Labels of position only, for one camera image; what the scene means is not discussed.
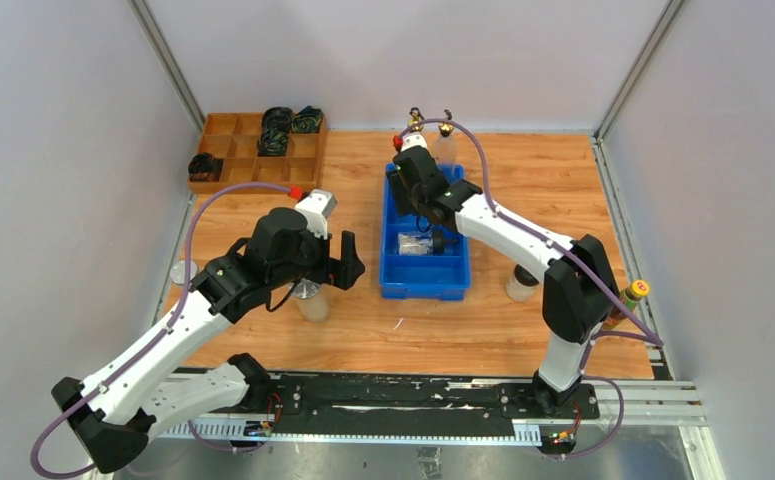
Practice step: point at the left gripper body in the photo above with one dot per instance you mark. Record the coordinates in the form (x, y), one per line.
(311, 263)

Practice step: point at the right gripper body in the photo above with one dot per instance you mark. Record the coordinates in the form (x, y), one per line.
(418, 202)

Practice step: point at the tall oil bottle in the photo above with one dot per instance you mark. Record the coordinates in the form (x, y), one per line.
(444, 148)
(415, 122)

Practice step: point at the blue plastic divided bin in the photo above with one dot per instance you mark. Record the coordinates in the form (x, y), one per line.
(444, 276)

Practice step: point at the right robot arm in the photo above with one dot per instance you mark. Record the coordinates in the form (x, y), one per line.
(575, 277)

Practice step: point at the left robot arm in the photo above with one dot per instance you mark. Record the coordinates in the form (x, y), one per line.
(116, 412)

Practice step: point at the silver lid spice jar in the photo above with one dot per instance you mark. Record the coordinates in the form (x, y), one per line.
(311, 300)

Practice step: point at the far left silver jar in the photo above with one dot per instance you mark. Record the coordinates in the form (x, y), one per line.
(182, 272)

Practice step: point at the black roll left compartment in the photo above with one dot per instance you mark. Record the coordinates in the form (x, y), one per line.
(205, 167)

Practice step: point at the wooden compartment tray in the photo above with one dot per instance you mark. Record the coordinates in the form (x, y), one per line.
(250, 155)

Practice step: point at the black cap shaker jar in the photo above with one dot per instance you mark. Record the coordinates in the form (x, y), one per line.
(521, 285)

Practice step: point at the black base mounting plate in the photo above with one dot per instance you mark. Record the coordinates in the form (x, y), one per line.
(413, 407)

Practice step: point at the right yellow cap sauce bottle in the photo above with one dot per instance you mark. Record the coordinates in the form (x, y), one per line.
(630, 297)

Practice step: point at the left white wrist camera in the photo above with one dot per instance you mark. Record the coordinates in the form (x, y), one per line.
(317, 207)

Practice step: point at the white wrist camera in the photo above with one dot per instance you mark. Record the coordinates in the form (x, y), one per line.
(404, 142)
(317, 207)

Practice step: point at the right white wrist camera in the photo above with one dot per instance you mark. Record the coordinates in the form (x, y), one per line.
(404, 142)

